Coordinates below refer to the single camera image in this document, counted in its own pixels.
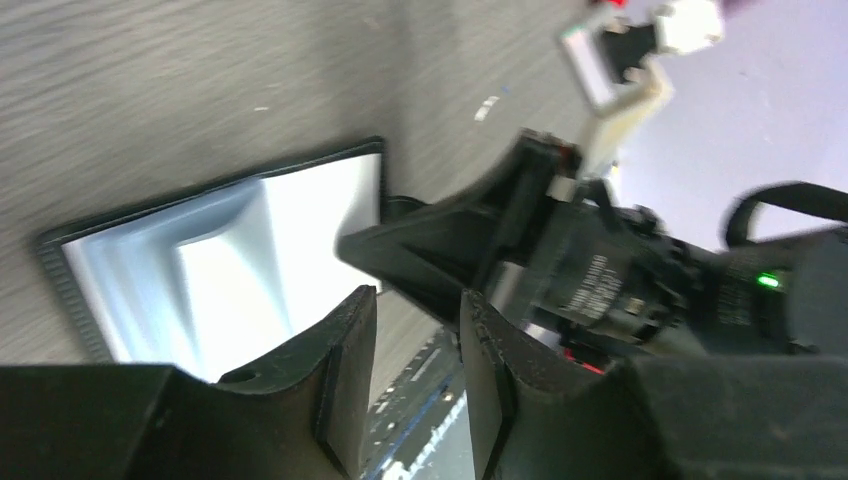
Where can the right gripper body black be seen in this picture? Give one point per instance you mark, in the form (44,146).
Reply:
(606,282)

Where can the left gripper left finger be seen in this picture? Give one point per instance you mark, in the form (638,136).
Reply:
(297,412)

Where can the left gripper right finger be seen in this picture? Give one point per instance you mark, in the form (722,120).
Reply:
(535,415)

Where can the black leather card holder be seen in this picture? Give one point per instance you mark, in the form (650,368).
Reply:
(213,276)

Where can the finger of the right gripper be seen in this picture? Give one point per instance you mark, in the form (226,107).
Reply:
(431,253)

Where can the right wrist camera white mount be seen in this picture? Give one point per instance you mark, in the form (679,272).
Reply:
(616,62)

